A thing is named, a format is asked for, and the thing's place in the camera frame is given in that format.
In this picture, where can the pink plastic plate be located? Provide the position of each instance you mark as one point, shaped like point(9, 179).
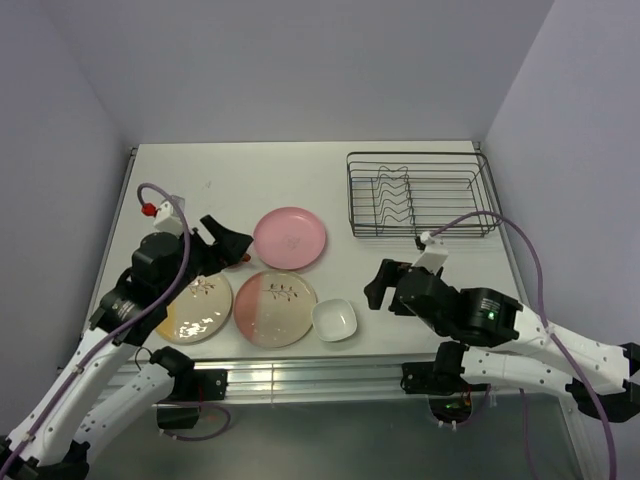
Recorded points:
point(289, 238)

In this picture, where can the yellow and cream floral plate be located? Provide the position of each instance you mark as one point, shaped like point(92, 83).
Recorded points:
point(198, 312)

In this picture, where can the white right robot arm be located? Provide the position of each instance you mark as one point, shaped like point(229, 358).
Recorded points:
point(491, 339)

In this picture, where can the white and green square bowl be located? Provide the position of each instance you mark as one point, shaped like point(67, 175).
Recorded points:
point(334, 320)

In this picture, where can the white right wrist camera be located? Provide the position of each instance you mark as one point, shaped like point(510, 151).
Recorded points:
point(433, 252)

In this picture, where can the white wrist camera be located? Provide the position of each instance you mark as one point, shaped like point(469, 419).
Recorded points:
point(433, 252)
point(165, 217)

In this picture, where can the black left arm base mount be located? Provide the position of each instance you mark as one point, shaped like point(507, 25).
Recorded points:
point(193, 400)

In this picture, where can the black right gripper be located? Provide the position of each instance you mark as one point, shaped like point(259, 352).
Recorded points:
point(373, 290)

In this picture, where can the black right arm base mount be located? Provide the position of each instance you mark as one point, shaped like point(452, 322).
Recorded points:
point(451, 399)

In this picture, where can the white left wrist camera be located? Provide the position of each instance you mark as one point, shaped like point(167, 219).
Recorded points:
point(165, 217)

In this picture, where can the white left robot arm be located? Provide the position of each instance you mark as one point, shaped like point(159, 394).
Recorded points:
point(65, 432)

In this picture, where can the black wire dish rack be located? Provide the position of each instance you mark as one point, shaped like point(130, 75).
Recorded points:
point(394, 194)

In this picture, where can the aluminium extrusion rail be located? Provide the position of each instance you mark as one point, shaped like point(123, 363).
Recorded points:
point(328, 379)

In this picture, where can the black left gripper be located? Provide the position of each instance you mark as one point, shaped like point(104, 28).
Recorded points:
point(228, 249)

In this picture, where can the pink and cream floral plate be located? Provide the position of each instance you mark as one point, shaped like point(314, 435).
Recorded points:
point(273, 308)

